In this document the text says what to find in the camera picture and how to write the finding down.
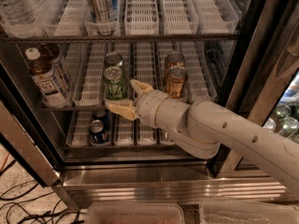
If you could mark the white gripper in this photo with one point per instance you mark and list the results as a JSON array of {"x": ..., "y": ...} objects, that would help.
[{"x": 148, "y": 104}]

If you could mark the green soda can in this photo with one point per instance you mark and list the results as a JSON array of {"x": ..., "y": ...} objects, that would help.
[
  {"x": 113, "y": 59},
  {"x": 115, "y": 84}
]

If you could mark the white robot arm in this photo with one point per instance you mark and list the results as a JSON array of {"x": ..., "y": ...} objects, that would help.
[{"x": 200, "y": 129}]

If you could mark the rear blue soda can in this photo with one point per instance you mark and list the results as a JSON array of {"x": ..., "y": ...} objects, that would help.
[{"x": 102, "y": 114}]

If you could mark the blue soda can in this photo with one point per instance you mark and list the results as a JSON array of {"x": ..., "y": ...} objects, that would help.
[
  {"x": 102, "y": 114},
  {"x": 98, "y": 132}
]

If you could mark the front silver can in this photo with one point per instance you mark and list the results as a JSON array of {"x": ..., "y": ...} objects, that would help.
[{"x": 166, "y": 139}]

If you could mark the front orange soda can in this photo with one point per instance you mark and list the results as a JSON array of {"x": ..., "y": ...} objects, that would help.
[{"x": 175, "y": 81}]

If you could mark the orange soda can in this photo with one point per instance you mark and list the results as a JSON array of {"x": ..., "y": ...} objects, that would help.
[
  {"x": 175, "y": 81},
  {"x": 172, "y": 59}
]

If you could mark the front blue soda can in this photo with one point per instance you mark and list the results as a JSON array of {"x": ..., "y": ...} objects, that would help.
[{"x": 98, "y": 132}]

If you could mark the rear orange soda can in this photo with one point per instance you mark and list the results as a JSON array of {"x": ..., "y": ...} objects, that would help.
[{"x": 172, "y": 59}]

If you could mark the tall slim can top shelf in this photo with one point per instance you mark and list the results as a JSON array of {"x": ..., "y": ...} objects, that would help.
[{"x": 103, "y": 10}]

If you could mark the rear tea bottle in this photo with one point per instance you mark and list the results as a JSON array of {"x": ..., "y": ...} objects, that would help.
[{"x": 53, "y": 54}]

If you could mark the front tea bottle white cap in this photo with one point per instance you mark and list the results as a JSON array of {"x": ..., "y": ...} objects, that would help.
[{"x": 47, "y": 79}]

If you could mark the clear plastic bin left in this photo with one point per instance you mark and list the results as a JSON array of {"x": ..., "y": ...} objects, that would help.
[{"x": 134, "y": 213}]

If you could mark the clear plastic bin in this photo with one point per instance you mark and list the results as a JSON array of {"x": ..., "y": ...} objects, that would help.
[
  {"x": 134, "y": 213},
  {"x": 238, "y": 212}
]

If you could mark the clear plastic bin right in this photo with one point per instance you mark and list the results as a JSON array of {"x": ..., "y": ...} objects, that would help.
[{"x": 238, "y": 212}]

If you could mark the cans behind right glass door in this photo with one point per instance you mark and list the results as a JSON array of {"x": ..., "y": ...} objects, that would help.
[{"x": 284, "y": 119}]

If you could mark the clear water bottle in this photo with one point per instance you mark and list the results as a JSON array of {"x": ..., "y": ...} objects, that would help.
[{"x": 16, "y": 12}]

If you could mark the steel fridge frame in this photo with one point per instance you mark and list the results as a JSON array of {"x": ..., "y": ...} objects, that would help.
[{"x": 241, "y": 54}]

